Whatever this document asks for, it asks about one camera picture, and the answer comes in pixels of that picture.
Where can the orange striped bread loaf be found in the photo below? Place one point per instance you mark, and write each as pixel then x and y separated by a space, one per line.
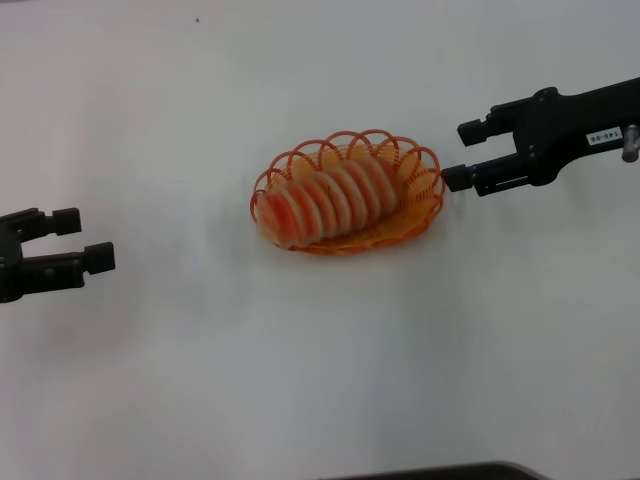
pixel 330 205

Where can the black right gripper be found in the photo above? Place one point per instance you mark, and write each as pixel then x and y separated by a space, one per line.
pixel 565 132

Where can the silver connector plug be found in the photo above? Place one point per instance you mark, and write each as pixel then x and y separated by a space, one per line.
pixel 631 142

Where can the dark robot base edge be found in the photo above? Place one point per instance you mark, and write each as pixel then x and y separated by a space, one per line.
pixel 450 472

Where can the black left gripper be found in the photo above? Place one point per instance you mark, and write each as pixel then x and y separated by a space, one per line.
pixel 11 260

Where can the orange plastic wicker basket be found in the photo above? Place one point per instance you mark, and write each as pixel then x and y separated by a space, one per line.
pixel 400 235

